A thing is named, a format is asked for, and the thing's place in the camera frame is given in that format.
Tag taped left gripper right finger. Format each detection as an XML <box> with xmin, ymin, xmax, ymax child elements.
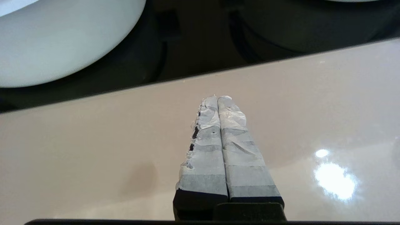
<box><xmin>218</xmin><ymin>95</ymin><xmax>285</xmax><ymax>207</ymax></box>

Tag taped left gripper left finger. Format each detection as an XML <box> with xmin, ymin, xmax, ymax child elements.
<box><xmin>173</xmin><ymin>95</ymin><xmax>230</xmax><ymax>221</ymax></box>

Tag wide white pot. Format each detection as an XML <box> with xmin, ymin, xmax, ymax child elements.
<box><xmin>0</xmin><ymin>0</ymin><xmax>147</xmax><ymax>88</ymax></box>

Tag large black induction cooktop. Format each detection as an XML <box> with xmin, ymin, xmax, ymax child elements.
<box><xmin>0</xmin><ymin>0</ymin><xmax>400</xmax><ymax>114</ymax></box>

